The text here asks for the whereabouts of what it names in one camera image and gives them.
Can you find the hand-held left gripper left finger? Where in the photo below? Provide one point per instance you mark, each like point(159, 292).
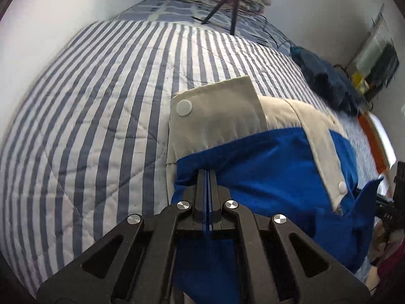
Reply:
point(201, 193)

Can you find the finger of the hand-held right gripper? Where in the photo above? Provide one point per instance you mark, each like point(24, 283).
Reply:
point(384, 200)

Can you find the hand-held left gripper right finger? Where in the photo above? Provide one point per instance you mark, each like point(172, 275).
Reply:
point(213, 193)

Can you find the cream and blue jacket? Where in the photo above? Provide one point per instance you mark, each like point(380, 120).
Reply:
point(269, 164)

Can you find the person's right hand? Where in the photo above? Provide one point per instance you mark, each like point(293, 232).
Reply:
point(381, 243)

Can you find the orange wooden furniture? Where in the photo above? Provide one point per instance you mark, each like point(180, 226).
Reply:
point(373, 139)

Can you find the yellow packet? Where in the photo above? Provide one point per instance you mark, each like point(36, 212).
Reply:
point(360, 82)

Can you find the blue white striped blanket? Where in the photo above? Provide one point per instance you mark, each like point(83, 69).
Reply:
point(95, 117)

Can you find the dark hanging garment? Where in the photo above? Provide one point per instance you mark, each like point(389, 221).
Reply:
point(384, 66)

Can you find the dark blue cloth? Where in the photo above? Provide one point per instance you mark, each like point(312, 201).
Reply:
point(322, 76)

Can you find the white slatted blind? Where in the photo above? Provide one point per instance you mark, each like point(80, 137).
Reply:
point(376, 34)

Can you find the black tripod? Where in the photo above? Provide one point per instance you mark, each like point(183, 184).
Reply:
point(235, 9)

